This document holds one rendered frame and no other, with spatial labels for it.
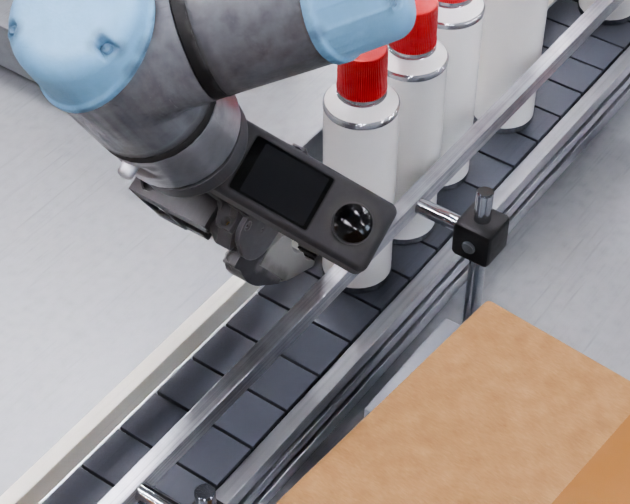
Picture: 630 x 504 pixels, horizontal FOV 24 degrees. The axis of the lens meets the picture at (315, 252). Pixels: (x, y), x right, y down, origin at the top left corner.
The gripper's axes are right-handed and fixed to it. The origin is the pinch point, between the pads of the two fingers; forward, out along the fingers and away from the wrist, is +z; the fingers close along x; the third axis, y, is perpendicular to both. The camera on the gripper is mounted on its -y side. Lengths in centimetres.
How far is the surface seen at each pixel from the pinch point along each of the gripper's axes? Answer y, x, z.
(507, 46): -0.7, -23.3, 9.6
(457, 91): -1.1, -16.7, 4.6
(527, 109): -2.2, -21.5, 16.4
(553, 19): 3.2, -33.2, 25.6
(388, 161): -2.6, -7.8, -3.2
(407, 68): -0.9, -13.9, -4.6
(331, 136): 0.6, -7.0, -6.1
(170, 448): -3.9, 16.0, -12.4
